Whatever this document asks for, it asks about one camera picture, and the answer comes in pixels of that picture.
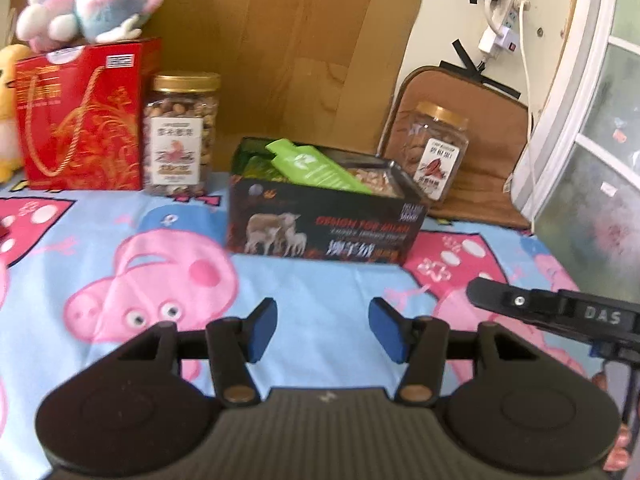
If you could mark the white window frame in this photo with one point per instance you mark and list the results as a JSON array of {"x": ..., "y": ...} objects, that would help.
[{"x": 575, "y": 110}]

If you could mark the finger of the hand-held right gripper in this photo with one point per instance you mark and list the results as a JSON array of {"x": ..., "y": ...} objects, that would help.
[{"x": 510, "y": 300}]

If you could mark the brown cardboard sheet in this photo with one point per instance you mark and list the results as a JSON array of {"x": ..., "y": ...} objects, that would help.
[{"x": 300, "y": 50}]

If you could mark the round nut jar gold lid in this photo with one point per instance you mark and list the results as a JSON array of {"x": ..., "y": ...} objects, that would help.
[{"x": 182, "y": 135}]

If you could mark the brown seat cushion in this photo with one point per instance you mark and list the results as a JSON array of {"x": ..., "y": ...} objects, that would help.
[{"x": 495, "y": 160}]

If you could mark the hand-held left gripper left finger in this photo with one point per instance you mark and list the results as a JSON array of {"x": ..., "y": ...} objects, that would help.
[{"x": 262, "y": 330}]

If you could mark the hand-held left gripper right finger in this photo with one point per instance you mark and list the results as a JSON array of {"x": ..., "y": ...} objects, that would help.
[{"x": 387, "y": 330}]

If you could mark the yellow duck plush toy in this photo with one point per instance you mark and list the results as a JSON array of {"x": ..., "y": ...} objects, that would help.
[{"x": 10, "y": 120}]

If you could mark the black printed cardboard box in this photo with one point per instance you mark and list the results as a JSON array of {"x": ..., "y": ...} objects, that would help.
[{"x": 325, "y": 230}]

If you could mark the white plug adapter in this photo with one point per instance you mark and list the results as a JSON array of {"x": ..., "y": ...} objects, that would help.
[{"x": 496, "y": 45}]

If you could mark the printed cartoon pig blanket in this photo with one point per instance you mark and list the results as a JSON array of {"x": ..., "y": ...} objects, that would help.
[{"x": 125, "y": 270}]

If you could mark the pink and blue plush toy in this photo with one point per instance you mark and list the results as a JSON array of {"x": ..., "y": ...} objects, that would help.
[{"x": 95, "y": 0}]

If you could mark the white power strip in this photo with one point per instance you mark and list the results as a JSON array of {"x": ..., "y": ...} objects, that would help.
[{"x": 509, "y": 10}]

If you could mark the square nut jar gold lid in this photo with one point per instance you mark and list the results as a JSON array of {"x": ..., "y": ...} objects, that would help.
[{"x": 437, "y": 155}]

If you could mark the clear nut snack packet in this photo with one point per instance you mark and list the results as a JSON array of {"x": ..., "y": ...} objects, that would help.
[{"x": 372, "y": 177}]

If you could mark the bright green snack packet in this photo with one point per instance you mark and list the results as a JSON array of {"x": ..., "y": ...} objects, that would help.
[{"x": 320, "y": 170}]

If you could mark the red gift box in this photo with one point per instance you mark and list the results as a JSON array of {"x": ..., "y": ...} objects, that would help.
[{"x": 85, "y": 120}]

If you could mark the dark green striped snack packet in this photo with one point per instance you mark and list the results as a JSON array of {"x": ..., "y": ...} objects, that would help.
[{"x": 255, "y": 162}]

